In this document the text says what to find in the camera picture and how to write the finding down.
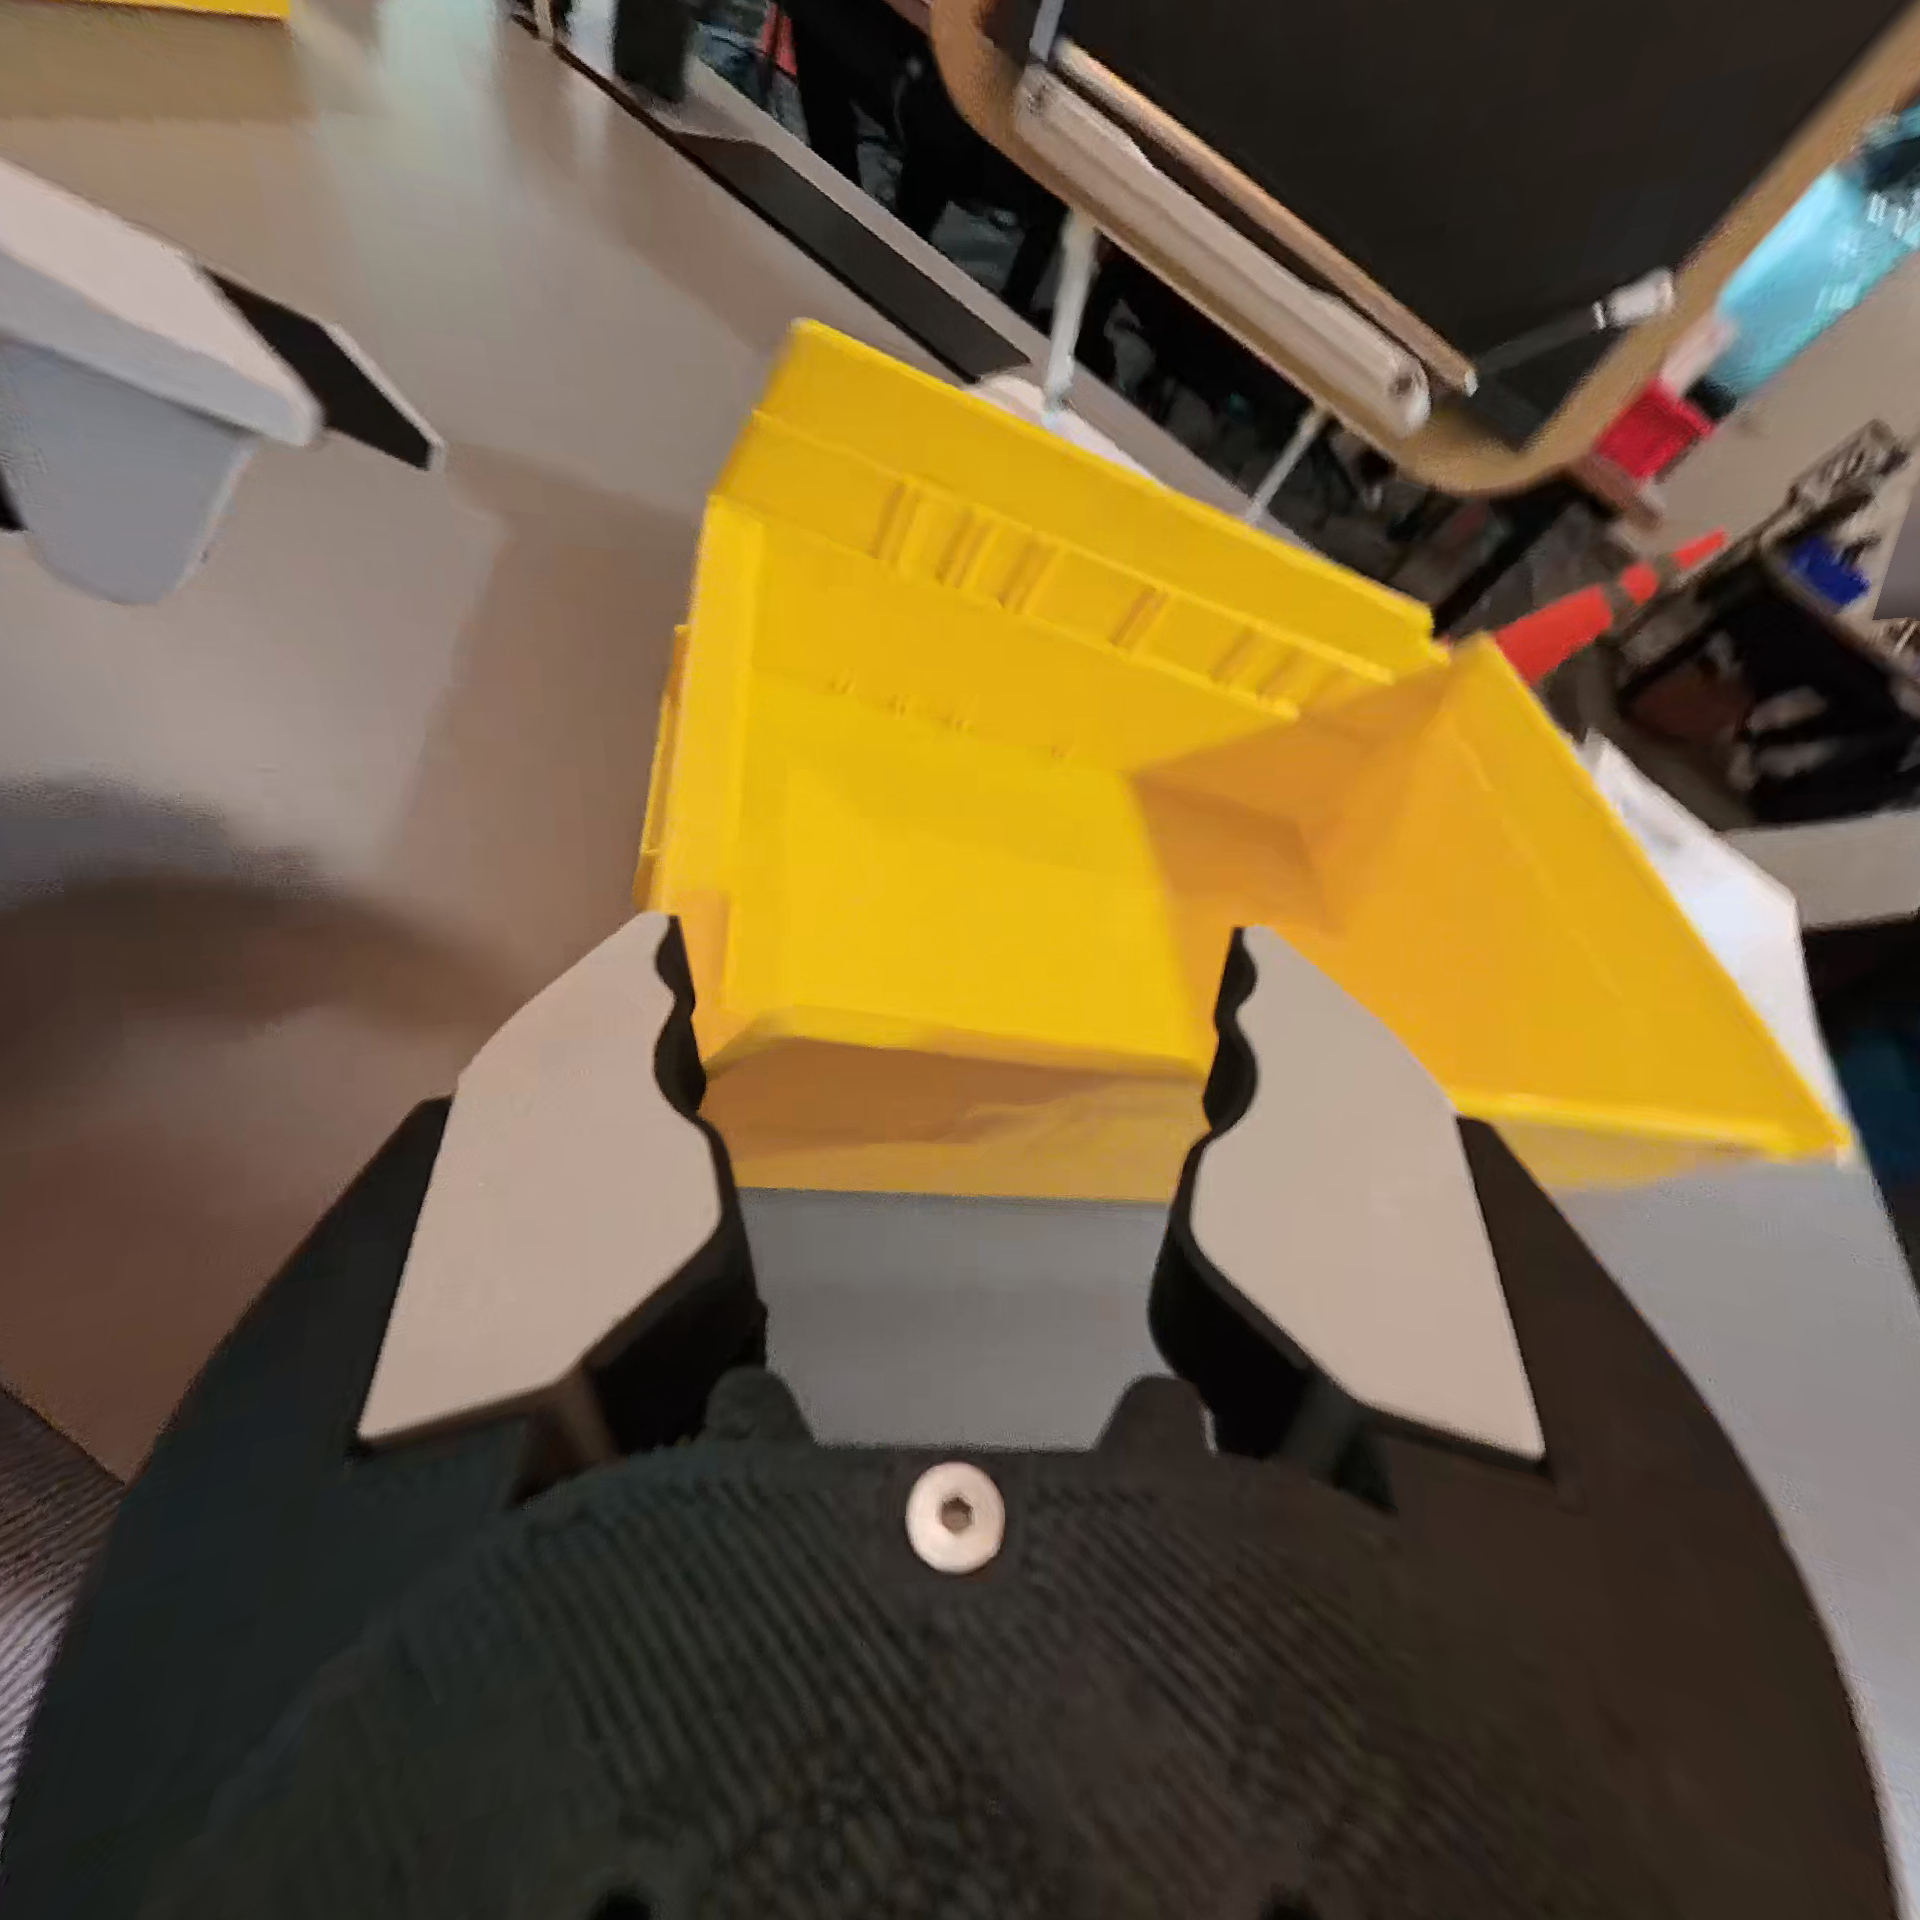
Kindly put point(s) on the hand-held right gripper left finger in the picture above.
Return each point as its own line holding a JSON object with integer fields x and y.
{"x": 556, "y": 1200}

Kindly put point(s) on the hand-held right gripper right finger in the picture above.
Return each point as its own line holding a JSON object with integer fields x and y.
{"x": 1350, "y": 1231}

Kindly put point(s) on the black chair with wooden rim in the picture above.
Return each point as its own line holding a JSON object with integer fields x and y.
{"x": 1426, "y": 148}

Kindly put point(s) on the orange cone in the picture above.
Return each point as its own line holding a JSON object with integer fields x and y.
{"x": 1560, "y": 629}

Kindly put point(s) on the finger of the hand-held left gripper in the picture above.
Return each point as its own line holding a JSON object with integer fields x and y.
{"x": 120, "y": 330}

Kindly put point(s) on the yellow storage bin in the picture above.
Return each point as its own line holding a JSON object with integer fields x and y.
{"x": 974, "y": 840}

